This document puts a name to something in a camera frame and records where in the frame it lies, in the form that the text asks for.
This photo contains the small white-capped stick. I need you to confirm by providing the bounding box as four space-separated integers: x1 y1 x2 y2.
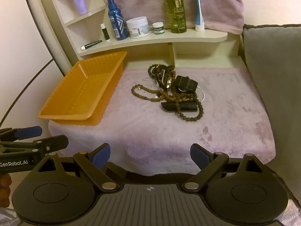
100 23 111 41

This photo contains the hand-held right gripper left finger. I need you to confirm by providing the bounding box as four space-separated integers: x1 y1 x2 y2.
38 143 119 192

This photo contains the white panel with black line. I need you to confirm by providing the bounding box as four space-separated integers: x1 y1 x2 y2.
0 0 71 128

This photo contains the brown bead necklace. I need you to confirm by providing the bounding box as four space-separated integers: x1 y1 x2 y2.
131 83 204 122

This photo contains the purple tube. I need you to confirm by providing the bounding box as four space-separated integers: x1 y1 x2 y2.
70 0 88 15

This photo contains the dark green tube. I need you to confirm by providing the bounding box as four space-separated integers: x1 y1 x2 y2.
81 40 103 50

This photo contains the small green-label jar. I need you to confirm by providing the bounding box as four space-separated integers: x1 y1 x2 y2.
152 22 165 35

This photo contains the person's left hand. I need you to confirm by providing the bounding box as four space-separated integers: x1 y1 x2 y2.
0 173 12 208

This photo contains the dark green bead necklace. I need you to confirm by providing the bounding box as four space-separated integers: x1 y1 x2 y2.
148 64 176 82

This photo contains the orange plastic tray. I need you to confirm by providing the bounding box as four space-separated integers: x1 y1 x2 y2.
38 50 128 126

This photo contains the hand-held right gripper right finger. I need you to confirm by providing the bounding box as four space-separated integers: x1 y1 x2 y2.
182 143 264 192

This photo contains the cream shelf unit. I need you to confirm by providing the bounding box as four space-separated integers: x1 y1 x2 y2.
34 0 246 74

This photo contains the grey cushion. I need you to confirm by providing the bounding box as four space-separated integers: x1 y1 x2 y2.
242 24 301 200

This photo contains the white and blue tube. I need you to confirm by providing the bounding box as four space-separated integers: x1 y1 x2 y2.
195 0 205 32

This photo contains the pink fluffy mat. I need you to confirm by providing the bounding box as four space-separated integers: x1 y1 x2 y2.
48 67 275 177

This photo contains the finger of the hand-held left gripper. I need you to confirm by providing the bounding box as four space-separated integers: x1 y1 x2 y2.
0 126 43 142
0 135 69 156

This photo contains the black watch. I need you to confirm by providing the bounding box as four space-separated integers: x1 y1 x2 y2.
175 75 198 93

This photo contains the blue spray bottle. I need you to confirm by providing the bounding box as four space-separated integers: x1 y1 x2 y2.
107 0 128 40

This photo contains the white cream jar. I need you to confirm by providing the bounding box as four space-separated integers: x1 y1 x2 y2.
126 16 150 39

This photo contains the pink hanging towel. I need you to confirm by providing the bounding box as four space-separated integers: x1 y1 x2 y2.
98 0 246 35

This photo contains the green spray bottle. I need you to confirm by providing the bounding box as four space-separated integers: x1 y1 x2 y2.
166 0 187 34

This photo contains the dark bracelet with metal clasp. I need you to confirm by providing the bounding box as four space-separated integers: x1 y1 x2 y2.
155 69 176 90

